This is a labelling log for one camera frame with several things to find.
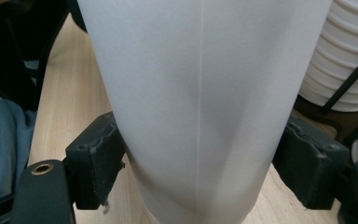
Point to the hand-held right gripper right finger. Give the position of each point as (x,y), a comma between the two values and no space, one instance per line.
(310,165)

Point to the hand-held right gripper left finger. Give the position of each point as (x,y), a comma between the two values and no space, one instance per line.
(96,161)

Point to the tall white paper cup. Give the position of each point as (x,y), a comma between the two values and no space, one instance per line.
(199,93)

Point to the blue grey cloth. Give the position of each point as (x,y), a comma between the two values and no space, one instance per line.
(3,149)

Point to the stack of white cups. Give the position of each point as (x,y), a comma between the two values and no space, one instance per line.
(345,46)

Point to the black furniture frame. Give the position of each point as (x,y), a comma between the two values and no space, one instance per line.
(9,46)

